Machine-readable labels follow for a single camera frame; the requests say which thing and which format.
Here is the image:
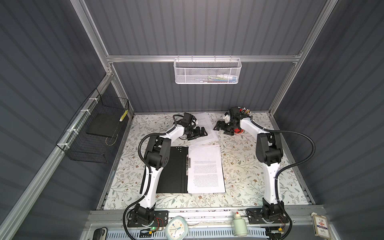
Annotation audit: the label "white table clock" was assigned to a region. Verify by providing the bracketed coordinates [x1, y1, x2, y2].
[165, 216, 189, 240]

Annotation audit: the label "white wire mesh basket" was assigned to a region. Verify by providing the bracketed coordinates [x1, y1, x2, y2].
[173, 57, 242, 85]

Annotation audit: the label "orange folder black inside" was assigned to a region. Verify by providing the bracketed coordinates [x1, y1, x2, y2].
[157, 147, 189, 194]

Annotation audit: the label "yellow marker in basket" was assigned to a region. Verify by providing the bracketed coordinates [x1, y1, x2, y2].
[120, 110, 129, 122]

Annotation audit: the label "red pen cup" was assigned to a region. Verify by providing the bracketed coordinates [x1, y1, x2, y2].
[234, 129, 244, 134]

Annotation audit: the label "playing card box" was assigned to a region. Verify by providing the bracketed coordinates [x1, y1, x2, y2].
[311, 213, 332, 240]

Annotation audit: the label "pens in red cup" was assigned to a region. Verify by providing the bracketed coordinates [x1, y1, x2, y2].
[239, 108, 251, 116]

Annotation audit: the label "black wire mesh basket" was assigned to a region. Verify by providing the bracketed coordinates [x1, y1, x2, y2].
[56, 90, 130, 164]

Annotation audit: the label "white glue bottle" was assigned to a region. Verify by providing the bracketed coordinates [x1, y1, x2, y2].
[232, 212, 248, 237]

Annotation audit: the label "printed paper sheet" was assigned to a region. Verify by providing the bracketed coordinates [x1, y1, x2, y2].
[189, 113, 219, 146]
[187, 145, 226, 194]

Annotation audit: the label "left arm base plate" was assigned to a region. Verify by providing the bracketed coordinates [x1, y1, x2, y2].
[127, 210, 169, 228]

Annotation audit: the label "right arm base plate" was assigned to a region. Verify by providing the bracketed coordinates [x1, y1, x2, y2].
[246, 207, 289, 225]

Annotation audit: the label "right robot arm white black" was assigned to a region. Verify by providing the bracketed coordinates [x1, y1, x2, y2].
[214, 107, 316, 223]

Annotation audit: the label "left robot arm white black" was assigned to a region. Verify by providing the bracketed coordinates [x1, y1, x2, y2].
[123, 113, 200, 227]

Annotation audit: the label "black stapler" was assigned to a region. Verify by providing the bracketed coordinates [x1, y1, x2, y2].
[92, 227, 108, 240]

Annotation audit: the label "printed paper sheet back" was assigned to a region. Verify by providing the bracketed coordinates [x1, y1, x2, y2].
[187, 145, 226, 194]

